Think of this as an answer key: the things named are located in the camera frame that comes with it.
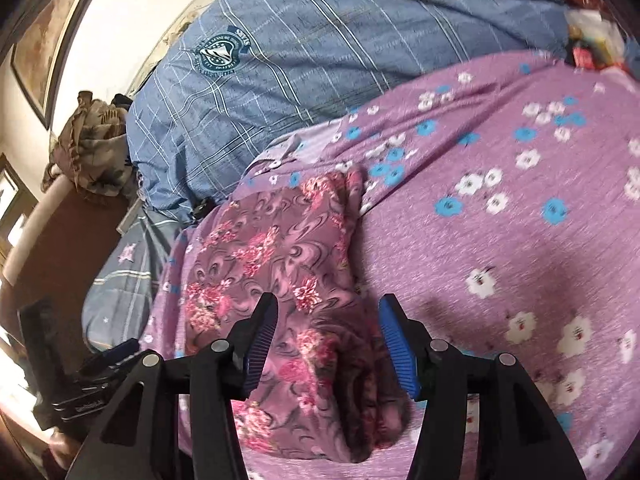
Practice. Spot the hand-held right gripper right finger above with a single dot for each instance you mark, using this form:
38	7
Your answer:
400	345

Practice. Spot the pink floral small garment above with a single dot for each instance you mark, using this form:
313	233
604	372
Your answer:
300	280

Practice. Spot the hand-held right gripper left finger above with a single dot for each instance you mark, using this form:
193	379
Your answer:
261	340

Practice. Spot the framed wall picture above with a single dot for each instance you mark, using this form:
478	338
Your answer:
42	55

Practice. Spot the grey leaf-patterned cloth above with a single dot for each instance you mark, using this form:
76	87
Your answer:
92	150

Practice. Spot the purple floral bedsheet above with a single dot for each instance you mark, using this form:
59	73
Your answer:
490	240

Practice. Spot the pile of colourful small packets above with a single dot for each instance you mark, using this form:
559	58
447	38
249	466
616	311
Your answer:
592	40

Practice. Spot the brown wooden headboard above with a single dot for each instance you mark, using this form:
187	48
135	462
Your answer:
60	260

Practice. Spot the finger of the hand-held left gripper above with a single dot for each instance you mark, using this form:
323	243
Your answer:
112	351

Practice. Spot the blue starred plaid pillow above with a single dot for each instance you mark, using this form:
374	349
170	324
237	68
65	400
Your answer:
132	270

